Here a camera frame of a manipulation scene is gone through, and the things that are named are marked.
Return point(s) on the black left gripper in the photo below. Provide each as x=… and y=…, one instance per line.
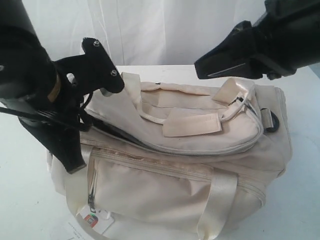
x=58, y=132

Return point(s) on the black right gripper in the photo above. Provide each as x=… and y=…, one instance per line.
x=285, y=38

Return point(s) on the beige fabric duffel bag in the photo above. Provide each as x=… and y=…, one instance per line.
x=192, y=158

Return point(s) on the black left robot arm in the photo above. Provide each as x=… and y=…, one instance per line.
x=35, y=90

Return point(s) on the white paper hang tag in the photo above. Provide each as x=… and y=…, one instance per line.
x=87, y=224

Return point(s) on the white backdrop curtain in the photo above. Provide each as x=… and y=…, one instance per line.
x=139, y=32

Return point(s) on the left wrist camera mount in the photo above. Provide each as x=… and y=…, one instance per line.
x=92, y=70

